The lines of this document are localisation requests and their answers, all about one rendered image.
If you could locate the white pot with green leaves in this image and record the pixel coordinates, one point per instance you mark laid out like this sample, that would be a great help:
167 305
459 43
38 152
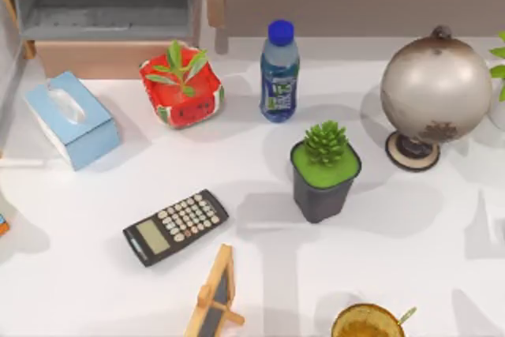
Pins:
498 88

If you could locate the black pot with green succulent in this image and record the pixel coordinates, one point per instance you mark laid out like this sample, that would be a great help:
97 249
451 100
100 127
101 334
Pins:
324 179

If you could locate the light blue tissue box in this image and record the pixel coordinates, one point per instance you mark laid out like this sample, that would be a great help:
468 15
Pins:
73 120

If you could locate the wooden framed blackboard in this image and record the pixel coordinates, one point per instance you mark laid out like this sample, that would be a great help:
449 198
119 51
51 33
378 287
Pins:
215 301

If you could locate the silver globe on round stand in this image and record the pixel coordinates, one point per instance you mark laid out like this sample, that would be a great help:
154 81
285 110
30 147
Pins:
432 88

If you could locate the pale wooden drawer front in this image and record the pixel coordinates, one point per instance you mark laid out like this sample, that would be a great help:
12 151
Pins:
90 58

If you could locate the black calculator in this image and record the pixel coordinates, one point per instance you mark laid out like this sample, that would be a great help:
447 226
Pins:
175 226

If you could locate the yellow glass cup with spoon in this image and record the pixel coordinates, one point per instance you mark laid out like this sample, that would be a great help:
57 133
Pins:
369 323

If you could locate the orange and blue box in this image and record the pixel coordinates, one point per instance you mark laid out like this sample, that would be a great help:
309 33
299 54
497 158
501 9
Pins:
3 225

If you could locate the red watermelon plant pot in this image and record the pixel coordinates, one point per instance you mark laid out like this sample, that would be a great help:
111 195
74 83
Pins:
181 94

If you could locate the blue bottle with blue cap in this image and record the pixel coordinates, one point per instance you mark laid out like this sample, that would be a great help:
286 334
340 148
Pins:
279 72

